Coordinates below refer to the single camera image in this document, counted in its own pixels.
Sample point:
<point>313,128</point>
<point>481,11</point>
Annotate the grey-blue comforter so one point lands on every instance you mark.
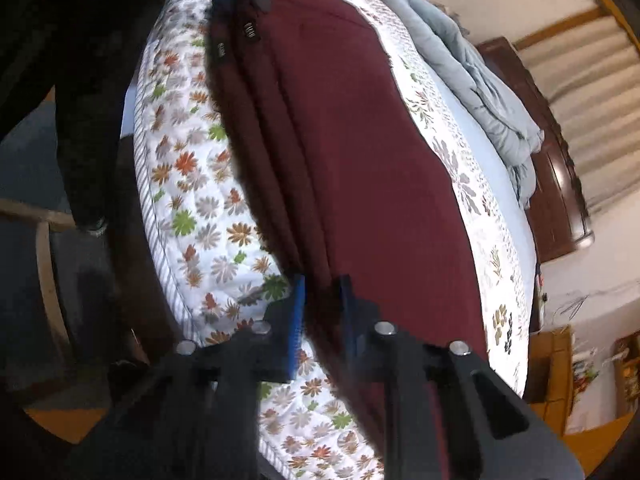
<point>475,70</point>

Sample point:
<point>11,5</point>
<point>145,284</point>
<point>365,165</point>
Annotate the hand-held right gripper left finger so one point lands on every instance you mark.
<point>296,315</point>

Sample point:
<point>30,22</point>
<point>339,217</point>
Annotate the wooden desk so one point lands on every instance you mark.
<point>550,375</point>

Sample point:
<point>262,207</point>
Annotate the maroon pants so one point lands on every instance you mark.
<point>350,160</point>

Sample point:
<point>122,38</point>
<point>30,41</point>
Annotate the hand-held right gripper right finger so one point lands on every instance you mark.
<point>350,322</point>

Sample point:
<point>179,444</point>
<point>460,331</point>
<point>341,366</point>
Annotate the wooden wall trim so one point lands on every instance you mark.
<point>560,30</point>

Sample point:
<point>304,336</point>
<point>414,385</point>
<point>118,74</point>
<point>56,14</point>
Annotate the white floral quilt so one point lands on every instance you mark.
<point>200,210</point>

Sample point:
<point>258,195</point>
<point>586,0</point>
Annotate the light blue bed sheet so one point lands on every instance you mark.
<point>492,160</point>

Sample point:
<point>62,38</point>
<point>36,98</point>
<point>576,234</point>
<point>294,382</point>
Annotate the dark wooden headboard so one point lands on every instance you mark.
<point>555,170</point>

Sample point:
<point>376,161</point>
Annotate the person's dark trouser leg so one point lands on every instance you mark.
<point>90,110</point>

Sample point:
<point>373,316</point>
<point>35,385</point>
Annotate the beige striped curtain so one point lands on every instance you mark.
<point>590,110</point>

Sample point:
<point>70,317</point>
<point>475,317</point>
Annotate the wooden wall shelf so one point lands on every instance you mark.
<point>627,375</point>

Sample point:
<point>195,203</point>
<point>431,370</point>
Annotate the wooden chair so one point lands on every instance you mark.
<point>45,270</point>

